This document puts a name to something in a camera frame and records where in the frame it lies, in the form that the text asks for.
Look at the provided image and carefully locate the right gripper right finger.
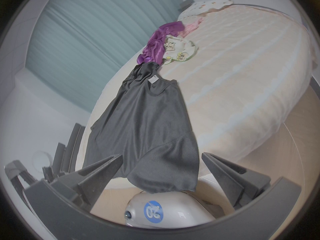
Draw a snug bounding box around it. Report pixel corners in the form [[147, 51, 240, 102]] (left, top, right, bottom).
[[201, 152, 272, 209]]

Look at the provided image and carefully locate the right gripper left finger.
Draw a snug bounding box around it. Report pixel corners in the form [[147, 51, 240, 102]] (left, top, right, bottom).
[[49, 153, 125, 206]]

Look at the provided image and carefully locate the black T-shirt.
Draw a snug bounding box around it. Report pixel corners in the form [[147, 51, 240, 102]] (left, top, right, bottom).
[[82, 62, 200, 194]]

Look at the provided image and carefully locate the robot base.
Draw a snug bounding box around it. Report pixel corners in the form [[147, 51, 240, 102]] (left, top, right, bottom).
[[124, 191, 217, 229]]

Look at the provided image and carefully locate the bed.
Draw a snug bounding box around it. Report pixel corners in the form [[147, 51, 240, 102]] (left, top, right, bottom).
[[81, 0, 317, 191]]

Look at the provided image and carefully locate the black chest of drawers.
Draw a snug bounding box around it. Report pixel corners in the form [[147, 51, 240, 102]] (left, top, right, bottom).
[[42, 123, 86, 183]]

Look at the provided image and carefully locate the blue-green curtain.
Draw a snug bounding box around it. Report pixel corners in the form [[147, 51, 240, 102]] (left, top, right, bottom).
[[24, 38, 117, 112], [31, 0, 192, 86]]

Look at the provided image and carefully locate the white printed garment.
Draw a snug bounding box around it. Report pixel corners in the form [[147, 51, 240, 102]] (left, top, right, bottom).
[[162, 34, 199, 63]]

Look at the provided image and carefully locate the purple garment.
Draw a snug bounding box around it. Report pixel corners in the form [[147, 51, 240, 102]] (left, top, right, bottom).
[[137, 21, 186, 66]]

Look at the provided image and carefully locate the pink garment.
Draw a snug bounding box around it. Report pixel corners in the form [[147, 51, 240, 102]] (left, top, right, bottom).
[[180, 18, 204, 38]]

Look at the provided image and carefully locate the white printed pillow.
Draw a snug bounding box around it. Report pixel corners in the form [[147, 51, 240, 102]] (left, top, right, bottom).
[[178, 0, 234, 19]]

